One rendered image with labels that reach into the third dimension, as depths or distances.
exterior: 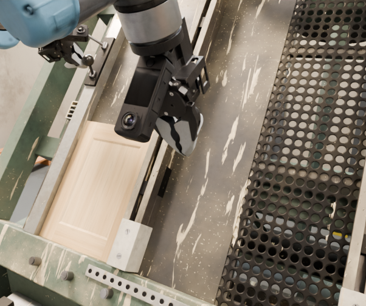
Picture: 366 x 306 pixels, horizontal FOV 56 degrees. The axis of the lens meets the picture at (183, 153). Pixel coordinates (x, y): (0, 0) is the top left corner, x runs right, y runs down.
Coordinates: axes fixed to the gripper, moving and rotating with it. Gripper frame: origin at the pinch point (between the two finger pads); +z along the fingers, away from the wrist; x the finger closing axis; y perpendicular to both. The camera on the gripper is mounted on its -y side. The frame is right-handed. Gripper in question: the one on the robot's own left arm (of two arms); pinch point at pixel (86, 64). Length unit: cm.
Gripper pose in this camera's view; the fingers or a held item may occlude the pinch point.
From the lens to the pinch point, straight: 121.8
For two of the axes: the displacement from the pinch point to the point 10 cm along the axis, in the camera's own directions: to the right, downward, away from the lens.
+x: 0.2, 9.2, -3.9
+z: 3.7, 3.6, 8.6
